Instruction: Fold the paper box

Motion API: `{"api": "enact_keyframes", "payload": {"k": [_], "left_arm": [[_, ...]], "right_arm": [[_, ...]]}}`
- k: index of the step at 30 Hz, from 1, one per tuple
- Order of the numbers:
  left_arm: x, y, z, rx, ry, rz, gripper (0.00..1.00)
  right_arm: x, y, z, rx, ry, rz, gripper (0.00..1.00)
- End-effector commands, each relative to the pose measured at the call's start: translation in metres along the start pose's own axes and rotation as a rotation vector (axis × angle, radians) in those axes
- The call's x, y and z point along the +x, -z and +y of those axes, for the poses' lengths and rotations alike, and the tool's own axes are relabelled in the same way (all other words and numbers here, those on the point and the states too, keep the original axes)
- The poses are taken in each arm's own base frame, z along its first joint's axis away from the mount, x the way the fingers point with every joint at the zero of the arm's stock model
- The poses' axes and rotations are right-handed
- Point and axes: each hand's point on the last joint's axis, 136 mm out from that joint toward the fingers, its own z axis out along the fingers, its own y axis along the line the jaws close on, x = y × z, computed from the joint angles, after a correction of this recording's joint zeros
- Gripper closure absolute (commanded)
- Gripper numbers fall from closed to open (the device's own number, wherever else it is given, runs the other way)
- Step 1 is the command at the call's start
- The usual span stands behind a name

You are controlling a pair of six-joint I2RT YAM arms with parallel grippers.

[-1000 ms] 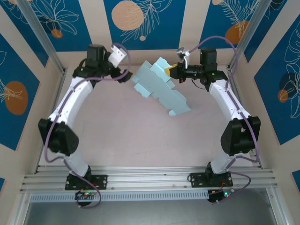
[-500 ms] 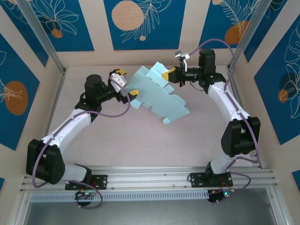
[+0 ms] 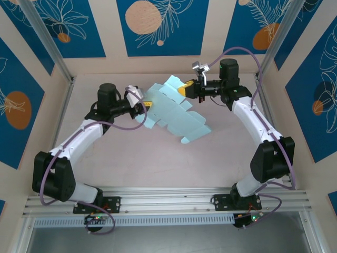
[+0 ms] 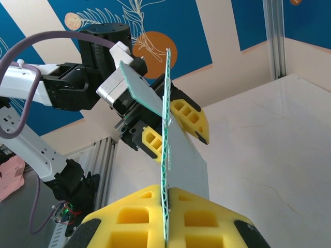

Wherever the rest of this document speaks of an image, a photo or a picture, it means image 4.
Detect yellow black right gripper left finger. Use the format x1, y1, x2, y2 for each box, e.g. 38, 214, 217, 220
67, 184, 166, 248

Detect pink cloth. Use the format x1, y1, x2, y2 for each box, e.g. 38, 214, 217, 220
0, 156, 25, 202

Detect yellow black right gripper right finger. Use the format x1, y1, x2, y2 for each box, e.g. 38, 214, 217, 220
168, 186, 271, 248

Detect grey slotted cable duct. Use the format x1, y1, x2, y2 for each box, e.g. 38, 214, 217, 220
48, 222, 78, 248

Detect grey metal panel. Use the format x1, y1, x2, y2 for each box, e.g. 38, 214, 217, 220
0, 178, 86, 248

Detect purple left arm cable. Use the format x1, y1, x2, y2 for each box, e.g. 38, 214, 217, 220
0, 30, 116, 235

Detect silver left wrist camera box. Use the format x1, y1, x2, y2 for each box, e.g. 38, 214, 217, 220
96, 41, 135, 111

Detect small controller circuit board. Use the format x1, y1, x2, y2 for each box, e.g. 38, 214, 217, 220
53, 202, 81, 226

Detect aluminium frame post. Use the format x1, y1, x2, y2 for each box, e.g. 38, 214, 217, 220
263, 0, 287, 80

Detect long aluminium mounting rail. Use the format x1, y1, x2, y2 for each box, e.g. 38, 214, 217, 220
64, 136, 119, 207

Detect light teal paper box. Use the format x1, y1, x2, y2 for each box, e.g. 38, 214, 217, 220
118, 48, 209, 248

